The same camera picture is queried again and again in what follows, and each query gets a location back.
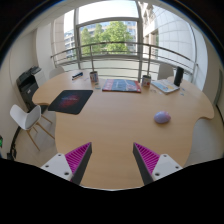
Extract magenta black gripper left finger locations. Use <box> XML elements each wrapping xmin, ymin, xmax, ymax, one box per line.
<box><xmin>42</xmin><ymin>142</ymin><xmax>92</xmax><ymax>185</ymax></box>

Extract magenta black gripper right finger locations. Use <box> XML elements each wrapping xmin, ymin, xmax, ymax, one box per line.
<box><xmin>133</xmin><ymin>143</ymin><xmax>182</xmax><ymax>185</ymax></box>

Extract purple computer mouse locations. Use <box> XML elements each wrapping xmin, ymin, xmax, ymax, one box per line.
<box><xmin>154</xmin><ymin>111</ymin><xmax>171</xmax><ymax>124</ymax></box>

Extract black mouse pad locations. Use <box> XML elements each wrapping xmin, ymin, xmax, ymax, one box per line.
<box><xmin>48</xmin><ymin>90</ymin><xmax>93</xmax><ymax>115</ymax></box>

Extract white chair wooden legs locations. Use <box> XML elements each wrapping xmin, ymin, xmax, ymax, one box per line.
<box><xmin>10</xmin><ymin>104</ymin><xmax>53</xmax><ymax>148</ymax></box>

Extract light blue open booklet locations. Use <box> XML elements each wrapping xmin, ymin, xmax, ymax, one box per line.
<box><xmin>151</xmin><ymin>79</ymin><xmax>179</xmax><ymax>94</ymax></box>

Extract white patterned mug right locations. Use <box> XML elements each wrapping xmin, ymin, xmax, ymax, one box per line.
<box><xmin>141</xmin><ymin>75</ymin><xmax>151</xmax><ymax>87</ymax></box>

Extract white patterned mug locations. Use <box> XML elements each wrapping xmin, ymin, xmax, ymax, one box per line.
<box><xmin>90</xmin><ymin>71</ymin><xmax>99</xmax><ymax>83</ymax></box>
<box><xmin>141</xmin><ymin>75</ymin><xmax>151</xmax><ymax>87</ymax></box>

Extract red blue book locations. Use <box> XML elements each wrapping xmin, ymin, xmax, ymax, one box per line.
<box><xmin>102</xmin><ymin>79</ymin><xmax>141</xmax><ymax>93</ymax></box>

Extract white patterned mug left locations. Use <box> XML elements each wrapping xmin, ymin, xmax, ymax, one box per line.
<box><xmin>90</xmin><ymin>71</ymin><xmax>99</xmax><ymax>83</ymax></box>

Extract black cylindrical speaker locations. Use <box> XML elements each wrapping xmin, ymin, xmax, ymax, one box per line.
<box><xmin>174</xmin><ymin>67</ymin><xmax>184</xmax><ymax>87</ymax></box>

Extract dark blue stapler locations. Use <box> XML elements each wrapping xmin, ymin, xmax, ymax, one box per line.
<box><xmin>72</xmin><ymin>72</ymin><xmax>83</xmax><ymax>80</ymax></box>

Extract white chair far left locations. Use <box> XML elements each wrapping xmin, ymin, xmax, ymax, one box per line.
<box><xmin>49</xmin><ymin>67</ymin><xmax>64</xmax><ymax>79</ymax></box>

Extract white chair far right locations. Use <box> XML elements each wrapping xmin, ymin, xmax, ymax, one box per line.
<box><xmin>157</xmin><ymin>64</ymin><xmax>174</xmax><ymax>80</ymax></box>

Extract metal balcony railing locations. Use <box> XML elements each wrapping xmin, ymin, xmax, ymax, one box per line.
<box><xmin>51</xmin><ymin>42</ymin><xmax>196</xmax><ymax>81</ymax></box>

